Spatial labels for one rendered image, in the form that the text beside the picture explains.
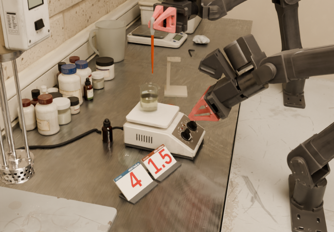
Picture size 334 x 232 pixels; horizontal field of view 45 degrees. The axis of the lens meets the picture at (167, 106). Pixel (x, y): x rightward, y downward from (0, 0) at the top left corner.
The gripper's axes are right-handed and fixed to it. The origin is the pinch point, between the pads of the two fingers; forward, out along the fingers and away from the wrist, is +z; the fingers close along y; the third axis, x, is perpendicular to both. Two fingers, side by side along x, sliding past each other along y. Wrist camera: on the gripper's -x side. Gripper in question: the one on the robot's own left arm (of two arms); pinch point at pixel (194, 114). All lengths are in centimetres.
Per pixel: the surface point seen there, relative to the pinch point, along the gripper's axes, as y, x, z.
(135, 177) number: 16.0, 2.6, 13.8
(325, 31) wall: -153, 35, -16
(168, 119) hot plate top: -2.6, -1.3, 8.8
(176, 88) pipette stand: -38.8, -1.0, 21.1
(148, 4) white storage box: -103, -34, 41
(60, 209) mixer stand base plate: 30.4, -3.5, 23.3
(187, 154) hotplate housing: 1.3, 8.5, 7.9
